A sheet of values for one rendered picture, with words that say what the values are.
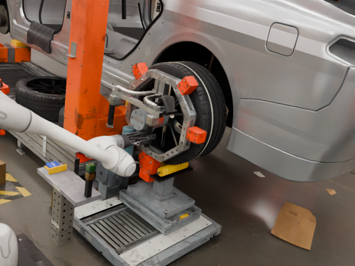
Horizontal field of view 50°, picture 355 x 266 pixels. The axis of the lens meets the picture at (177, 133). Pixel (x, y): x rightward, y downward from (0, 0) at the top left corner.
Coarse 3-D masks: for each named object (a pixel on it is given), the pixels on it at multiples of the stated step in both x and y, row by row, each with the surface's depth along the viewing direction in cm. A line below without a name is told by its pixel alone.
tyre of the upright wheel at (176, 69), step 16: (160, 64) 240; (176, 64) 235; (192, 64) 242; (208, 80) 235; (192, 96) 226; (208, 96) 227; (208, 112) 225; (224, 112) 236; (208, 128) 228; (224, 128) 240; (192, 144) 233; (208, 144) 237; (176, 160) 244
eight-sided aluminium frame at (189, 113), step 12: (156, 72) 232; (132, 84) 248; (144, 84) 247; (132, 96) 251; (180, 96) 222; (132, 108) 255; (192, 108) 223; (192, 120) 224; (180, 144) 228; (156, 156) 244; (168, 156) 237
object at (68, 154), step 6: (42, 138) 306; (48, 138) 300; (48, 144) 300; (54, 144) 293; (60, 144) 287; (54, 150) 295; (60, 150) 289; (66, 150) 283; (72, 150) 277; (60, 156) 290; (66, 156) 284; (72, 156) 280; (72, 162) 280; (78, 162) 280
